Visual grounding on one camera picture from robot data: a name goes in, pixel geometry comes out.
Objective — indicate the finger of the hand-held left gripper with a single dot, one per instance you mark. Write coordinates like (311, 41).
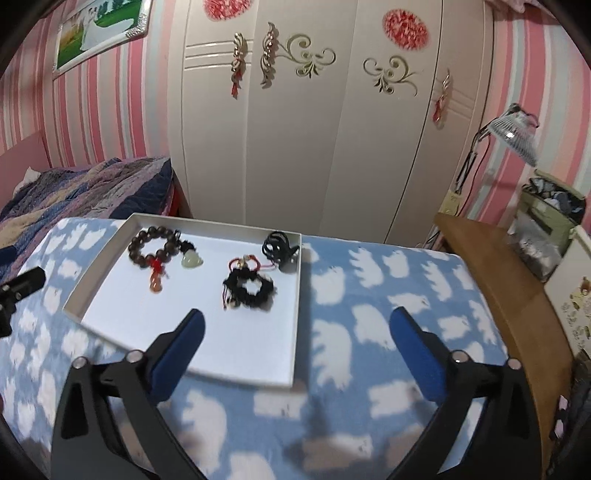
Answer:
(25, 282)

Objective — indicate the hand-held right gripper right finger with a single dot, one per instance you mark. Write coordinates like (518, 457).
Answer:
(415, 357)

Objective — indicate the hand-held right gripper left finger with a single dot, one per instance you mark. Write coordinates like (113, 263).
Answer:
(180, 357)

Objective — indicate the white cardboard box tray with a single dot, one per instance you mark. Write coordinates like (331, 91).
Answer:
(184, 314)

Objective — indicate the red knot agate pendant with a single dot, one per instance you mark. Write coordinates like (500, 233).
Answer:
(157, 281)

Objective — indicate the black hair claw clip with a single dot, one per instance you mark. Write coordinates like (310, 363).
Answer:
(277, 251)

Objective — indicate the blue blanket with white bears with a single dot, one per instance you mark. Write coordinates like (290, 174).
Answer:
(360, 369)

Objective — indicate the white pillow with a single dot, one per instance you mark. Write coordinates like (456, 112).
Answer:
(27, 177)

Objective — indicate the purple striped quilt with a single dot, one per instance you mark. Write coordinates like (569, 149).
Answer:
(83, 189)

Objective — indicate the wooden desk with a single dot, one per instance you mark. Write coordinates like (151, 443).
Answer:
(503, 286)

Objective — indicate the pink headboard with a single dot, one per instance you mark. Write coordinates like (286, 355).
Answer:
(23, 154)

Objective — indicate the white box with bear print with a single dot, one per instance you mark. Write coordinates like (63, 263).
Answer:
(572, 295)

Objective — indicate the green storage bag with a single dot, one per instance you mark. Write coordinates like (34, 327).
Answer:
(549, 226)

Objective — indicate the white wardrobe with gold ornaments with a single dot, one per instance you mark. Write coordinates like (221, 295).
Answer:
(332, 161)

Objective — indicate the silver desk lamp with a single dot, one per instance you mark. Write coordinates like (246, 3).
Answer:
(515, 131)

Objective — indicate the red tassel charm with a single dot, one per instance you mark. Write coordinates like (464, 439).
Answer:
(440, 108)
(236, 83)

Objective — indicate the framed wedding picture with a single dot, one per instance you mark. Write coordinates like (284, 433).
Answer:
(99, 30)

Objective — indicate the red paper cut decoration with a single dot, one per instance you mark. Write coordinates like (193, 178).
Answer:
(226, 8)
(405, 30)

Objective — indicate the white wall socket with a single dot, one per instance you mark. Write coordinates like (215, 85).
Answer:
(451, 203)

